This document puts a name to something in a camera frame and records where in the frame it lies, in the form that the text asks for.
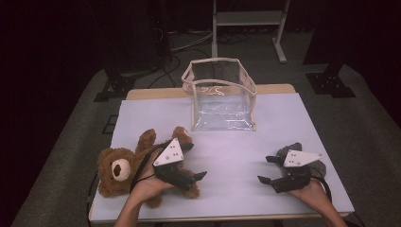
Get white floor cable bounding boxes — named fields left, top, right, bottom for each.
left=169, top=29, right=214, bottom=53

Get person's left hand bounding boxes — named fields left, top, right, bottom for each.
left=131, top=157, right=174, bottom=206

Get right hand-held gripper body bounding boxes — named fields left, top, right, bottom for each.
left=271, top=149, right=324, bottom=194

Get black floor cables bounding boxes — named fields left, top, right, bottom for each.
left=148, top=27, right=216, bottom=89

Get clear plastic bag beige trim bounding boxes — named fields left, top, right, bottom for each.
left=181, top=57, right=258, bottom=132

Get wooden table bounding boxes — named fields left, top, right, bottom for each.
left=88, top=83, right=356, bottom=225

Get white table mat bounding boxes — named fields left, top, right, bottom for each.
left=89, top=92, right=356, bottom=223

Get black stand base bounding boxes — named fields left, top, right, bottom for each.
left=305, top=62, right=357, bottom=98
left=93, top=62, right=136, bottom=103

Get brown teddy bear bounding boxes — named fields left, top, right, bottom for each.
left=96, top=126, right=201, bottom=209

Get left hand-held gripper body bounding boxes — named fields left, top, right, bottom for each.
left=152, top=137, right=196, bottom=192

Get thin black hanging cable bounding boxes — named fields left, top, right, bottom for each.
left=85, top=169, right=99, bottom=227

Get right hand-held gripper black cable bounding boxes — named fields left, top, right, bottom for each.
left=310, top=174, right=333, bottom=202

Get person's right hand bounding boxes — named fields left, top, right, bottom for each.
left=288, top=181, right=330, bottom=211

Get white metal stand frame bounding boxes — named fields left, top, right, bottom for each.
left=211, top=0, right=291, bottom=64

